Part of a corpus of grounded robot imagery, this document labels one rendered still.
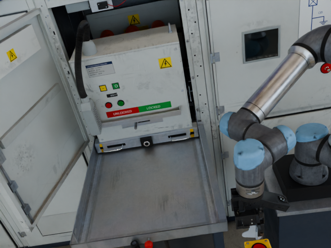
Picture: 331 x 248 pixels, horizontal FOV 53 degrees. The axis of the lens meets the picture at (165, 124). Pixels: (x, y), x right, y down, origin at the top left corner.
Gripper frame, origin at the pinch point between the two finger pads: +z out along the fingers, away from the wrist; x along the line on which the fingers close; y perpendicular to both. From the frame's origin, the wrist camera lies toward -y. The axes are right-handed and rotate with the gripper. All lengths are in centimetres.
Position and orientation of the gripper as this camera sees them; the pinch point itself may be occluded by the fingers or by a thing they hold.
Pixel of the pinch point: (258, 235)
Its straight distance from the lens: 111.1
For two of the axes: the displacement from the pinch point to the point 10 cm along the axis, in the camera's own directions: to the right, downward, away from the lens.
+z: 1.7, 8.2, 5.5
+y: -9.9, 1.5, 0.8
